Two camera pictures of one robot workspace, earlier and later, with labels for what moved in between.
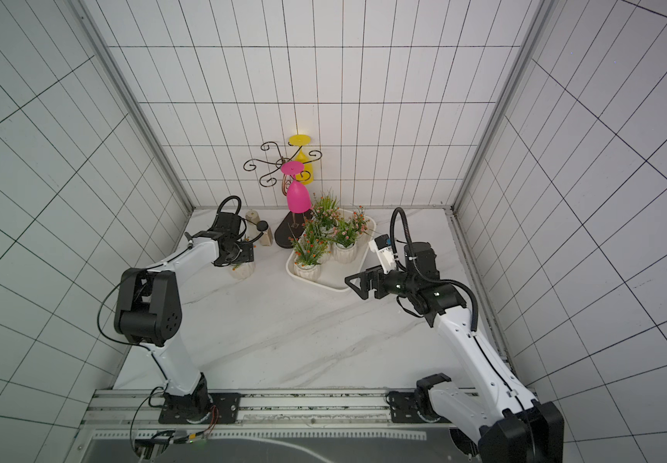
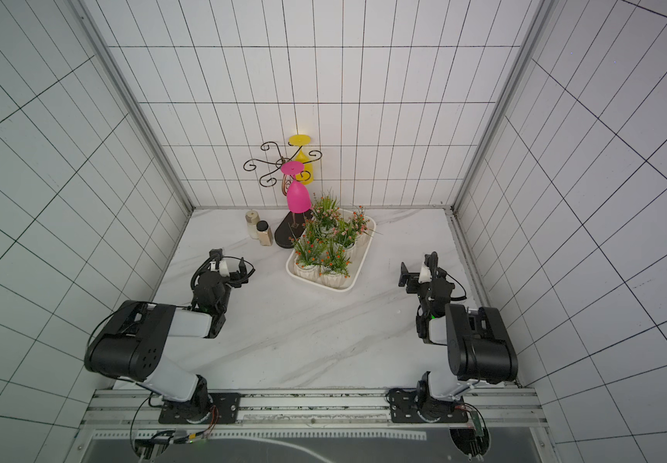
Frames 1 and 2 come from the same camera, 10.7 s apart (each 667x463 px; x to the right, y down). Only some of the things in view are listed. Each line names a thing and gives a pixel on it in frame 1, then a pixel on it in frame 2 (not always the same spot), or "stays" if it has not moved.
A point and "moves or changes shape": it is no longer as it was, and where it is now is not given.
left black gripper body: (241, 253) → (234, 281)
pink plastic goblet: (298, 195) stays
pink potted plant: (346, 234) stays
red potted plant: (309, 251) stays
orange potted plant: (242, 270) moves or changes shape
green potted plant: (326, 211) stays
